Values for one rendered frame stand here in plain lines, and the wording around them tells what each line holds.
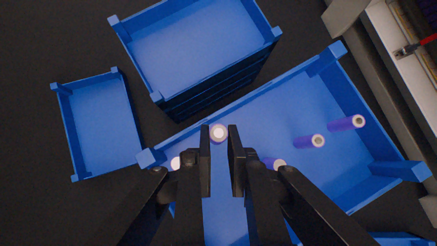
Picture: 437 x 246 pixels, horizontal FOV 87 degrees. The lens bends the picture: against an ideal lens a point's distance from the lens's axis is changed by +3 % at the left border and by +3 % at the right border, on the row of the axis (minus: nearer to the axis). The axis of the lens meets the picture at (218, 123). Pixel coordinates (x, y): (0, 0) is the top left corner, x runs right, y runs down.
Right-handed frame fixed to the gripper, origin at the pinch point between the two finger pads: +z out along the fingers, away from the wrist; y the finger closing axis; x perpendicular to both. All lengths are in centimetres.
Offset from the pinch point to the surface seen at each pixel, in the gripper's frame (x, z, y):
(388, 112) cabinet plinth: -11, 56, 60
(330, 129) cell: -3.1, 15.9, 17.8
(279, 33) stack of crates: 11.8, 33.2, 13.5
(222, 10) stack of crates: 17.6, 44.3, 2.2
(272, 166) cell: -5.7, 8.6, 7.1
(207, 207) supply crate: -14.0, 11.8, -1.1
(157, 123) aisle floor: -15, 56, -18
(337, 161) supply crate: -8.0, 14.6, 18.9
